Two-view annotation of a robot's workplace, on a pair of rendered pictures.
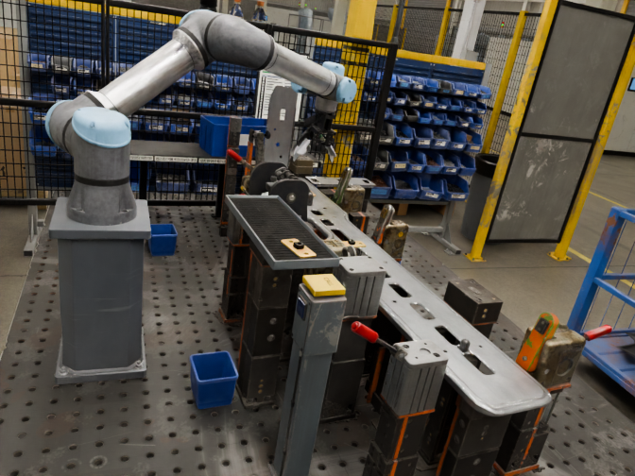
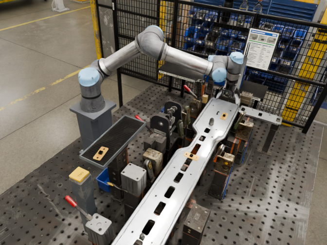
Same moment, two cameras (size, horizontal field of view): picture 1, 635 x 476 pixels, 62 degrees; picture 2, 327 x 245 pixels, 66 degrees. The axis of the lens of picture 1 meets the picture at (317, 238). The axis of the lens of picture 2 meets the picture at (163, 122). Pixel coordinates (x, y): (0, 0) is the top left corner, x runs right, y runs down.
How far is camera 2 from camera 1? 1.13 m
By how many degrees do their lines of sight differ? 47
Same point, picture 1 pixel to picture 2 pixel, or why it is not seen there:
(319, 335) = (75, 191)
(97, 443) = (66, 179)
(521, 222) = not seen: outside the picture
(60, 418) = (68, 166)
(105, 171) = (84, 93)
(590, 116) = not seen: outside the picture
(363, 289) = (128, 183)
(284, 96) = not seen: hidden behind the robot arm
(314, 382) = (81, 205)
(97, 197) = (83, 101)
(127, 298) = (92, 138)
